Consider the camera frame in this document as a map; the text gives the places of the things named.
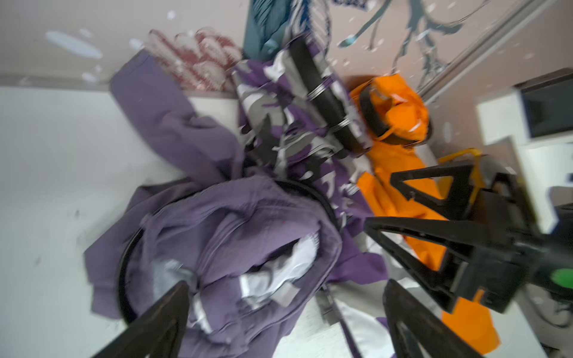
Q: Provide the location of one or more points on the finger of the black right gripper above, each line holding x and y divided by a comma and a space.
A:
445, 189
438, 254

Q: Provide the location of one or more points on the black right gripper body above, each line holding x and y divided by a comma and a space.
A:
513, 252

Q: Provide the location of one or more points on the black belt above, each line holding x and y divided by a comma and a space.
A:
319, 93
291, 186
380, 126

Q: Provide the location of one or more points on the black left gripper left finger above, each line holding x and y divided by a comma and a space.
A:
158, 332

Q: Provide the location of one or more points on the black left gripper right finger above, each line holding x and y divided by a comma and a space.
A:
415, 331

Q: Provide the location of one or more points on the black belt on orange trousers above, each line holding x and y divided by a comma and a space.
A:
380, 126

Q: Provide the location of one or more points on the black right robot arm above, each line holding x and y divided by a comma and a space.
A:
560, 256

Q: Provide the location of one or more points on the lilac purple trousers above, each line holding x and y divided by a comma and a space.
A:
251, 254

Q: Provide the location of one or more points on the black belt on camouflage trousers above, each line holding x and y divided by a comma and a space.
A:
319, 93

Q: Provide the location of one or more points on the purple camouflage trousers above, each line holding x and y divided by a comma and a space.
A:
287, 135

